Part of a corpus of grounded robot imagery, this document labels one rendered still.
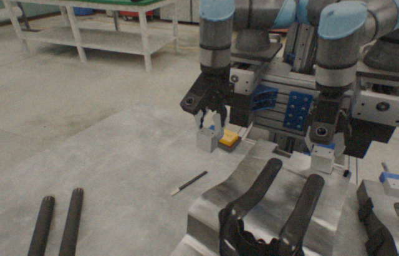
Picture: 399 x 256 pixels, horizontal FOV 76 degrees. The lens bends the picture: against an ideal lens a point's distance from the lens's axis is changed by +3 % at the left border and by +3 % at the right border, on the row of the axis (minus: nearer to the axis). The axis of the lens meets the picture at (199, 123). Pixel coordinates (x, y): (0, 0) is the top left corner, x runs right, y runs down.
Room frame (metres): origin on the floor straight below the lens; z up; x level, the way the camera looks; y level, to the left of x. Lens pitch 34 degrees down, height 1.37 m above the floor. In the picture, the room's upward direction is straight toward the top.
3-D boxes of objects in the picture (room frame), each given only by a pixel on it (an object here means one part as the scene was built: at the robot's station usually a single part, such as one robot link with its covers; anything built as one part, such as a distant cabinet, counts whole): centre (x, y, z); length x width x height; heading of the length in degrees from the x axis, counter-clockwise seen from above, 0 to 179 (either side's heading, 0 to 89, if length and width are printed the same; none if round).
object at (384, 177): (0.50, -0.52, 0.86); 0.13 x 0.05 x 0.05; 162
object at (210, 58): (0.60, -0.03, 1.17); 0.08 x 0.08 x 0.05
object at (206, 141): (0.61, -0.05, 0.93); 0.13 x 0.05 x 0.05; 145
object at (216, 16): (0.60, -0.04, 1.25); 0.09 x 0.08 x 0.11; 173
